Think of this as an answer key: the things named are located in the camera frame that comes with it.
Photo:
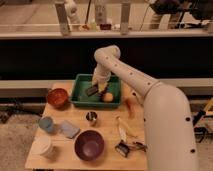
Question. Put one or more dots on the purple bowl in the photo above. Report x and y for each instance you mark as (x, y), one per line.
(89, 145)

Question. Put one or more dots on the white bottle figure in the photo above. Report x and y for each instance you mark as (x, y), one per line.
(71, 11)

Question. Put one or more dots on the light blue sponge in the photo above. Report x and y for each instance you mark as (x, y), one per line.
(69, 130)

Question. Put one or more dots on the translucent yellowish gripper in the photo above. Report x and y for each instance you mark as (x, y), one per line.
(102, 87)

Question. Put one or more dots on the black eraser block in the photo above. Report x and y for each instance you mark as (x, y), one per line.
(91, 91)

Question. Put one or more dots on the red bowl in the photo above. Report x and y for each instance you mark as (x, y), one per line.
(57, 97)

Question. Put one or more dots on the black binder clip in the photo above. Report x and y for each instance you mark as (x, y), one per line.
(123, 149)

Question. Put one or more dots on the white yellow banana toy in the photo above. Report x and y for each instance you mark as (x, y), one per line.
(124, 129)

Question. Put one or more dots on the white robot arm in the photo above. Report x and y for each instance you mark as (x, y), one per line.
(168, 127)

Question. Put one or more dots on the blue cup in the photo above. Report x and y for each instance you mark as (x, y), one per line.
(47, 124)

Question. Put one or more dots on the black handled peeler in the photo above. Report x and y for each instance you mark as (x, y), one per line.
(140, 146)

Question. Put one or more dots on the orange carrot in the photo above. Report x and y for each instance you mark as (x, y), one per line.
(130, 108)

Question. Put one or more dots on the small metal cup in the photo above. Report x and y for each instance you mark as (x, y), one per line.
(91, 118)

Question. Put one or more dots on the green plastic tray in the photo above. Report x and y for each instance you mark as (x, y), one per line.
(79, 98)

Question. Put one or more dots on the orange fruit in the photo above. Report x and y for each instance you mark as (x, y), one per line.
(107, 97)

